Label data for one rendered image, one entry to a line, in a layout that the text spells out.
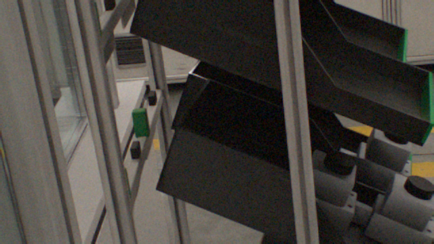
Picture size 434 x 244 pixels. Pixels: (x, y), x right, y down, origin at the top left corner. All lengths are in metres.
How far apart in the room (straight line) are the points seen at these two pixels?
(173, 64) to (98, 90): 4.07
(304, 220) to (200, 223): 2.66
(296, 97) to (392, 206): 0.19
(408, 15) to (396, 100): 3.84
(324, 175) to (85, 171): 1.20
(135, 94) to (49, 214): 2.08
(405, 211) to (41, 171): 0.59
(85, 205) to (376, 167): 0.95
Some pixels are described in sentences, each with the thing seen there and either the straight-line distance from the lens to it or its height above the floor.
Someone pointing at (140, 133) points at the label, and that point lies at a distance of 0.92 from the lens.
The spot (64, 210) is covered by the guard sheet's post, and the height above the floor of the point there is 1.52.
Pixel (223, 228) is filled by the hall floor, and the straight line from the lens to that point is 3.37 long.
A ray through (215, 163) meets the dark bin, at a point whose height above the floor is 1.33.
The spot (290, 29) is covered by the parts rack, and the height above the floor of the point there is 1.47.
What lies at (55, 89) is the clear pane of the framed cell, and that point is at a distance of 2.00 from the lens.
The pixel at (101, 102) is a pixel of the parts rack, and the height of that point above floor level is 1.42.
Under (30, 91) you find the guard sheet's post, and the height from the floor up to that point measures 1.57.
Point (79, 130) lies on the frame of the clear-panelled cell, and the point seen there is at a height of 0.89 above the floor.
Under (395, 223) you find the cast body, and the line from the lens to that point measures 0.86.
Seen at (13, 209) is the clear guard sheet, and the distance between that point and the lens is 0.32.
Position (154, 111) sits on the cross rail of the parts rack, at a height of 1.31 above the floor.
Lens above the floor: 1.67
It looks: 22 degrees down
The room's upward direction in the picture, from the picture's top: 7 degrees counter-clockwise
